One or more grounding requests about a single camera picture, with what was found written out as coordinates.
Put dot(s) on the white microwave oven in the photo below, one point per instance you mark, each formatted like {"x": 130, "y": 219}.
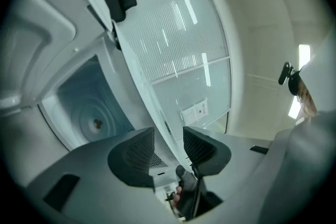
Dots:
{"x": 86, "y": 91}

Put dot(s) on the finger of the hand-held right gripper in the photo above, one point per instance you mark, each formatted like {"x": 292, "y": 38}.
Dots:
{"x": 186, "y": 181}

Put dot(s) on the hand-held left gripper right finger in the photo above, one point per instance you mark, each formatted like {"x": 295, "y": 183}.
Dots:
{"x": 236, "y": 160}

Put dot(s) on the white paper notice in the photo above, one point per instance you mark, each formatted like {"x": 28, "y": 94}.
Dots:
{"x": 195, "y": 111}

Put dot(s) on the person's grey shirt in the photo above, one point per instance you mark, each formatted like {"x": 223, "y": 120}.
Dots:
{"x": 325, "y": 73}

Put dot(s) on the black head camera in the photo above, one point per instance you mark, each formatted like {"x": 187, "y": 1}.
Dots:
{"x": 287, "y": 76}

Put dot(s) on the long ceiling light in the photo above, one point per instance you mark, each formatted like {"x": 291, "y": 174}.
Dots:
{"x": 304, "y": 55}

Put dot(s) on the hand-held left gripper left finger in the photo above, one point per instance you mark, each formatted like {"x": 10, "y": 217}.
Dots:
{"x": 86, "y": 181}

